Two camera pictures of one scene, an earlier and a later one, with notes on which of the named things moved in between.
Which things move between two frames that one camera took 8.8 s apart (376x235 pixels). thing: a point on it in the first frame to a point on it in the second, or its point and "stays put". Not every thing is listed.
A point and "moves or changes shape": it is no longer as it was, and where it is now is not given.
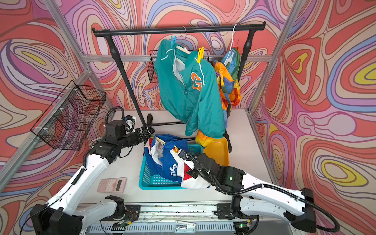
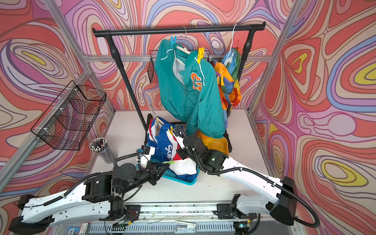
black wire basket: (67, 123) stays put
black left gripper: (141, 139) to (154, 173)
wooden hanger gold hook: (153, 136) to (158, 120)
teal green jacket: (192, 92) stays put
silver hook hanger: (185, 50) stays put
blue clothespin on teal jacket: (173, 42) stays put
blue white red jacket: (161, 153) moves or changes shape
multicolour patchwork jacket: (226, 73) stays put
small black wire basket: (152, 73) stays put
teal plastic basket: (149, 179) to (168, 174)
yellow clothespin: (176, 149) to (171, 130)
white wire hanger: (231, 47) stays put
